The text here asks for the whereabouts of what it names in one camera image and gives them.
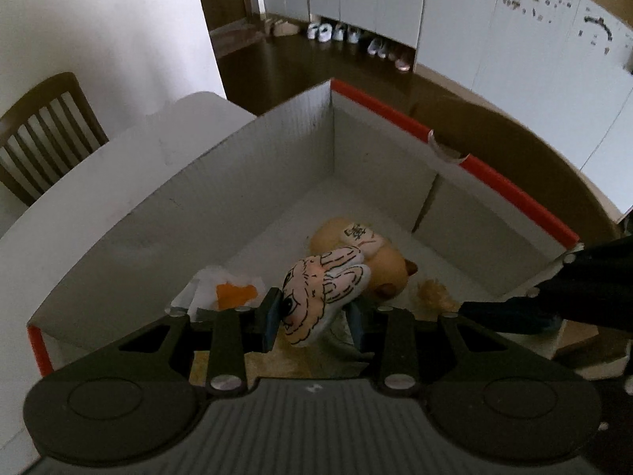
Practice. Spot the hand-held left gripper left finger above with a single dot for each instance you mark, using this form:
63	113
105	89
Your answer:
271	314

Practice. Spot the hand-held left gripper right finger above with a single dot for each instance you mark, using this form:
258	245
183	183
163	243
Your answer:
355	321

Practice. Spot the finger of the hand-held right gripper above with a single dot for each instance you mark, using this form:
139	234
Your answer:
509	312

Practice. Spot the white plush toy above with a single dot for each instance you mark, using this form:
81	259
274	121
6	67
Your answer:
319	289

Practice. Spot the white plastic bag orange star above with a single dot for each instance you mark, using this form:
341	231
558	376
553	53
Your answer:
225	289

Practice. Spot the orange plush toy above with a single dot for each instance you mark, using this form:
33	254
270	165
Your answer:
376	252

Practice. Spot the red cardboard box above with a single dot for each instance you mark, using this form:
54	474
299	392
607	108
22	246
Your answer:
296	183

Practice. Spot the yellow fluffy toy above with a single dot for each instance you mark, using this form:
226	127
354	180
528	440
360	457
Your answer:
435	294

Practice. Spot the row of shoes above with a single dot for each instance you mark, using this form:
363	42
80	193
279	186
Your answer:
358	42

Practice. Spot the slatted wooden chair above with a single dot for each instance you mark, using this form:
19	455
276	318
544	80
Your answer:
44	128

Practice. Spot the white wall cabinet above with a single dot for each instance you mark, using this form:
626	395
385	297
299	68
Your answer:
470	15

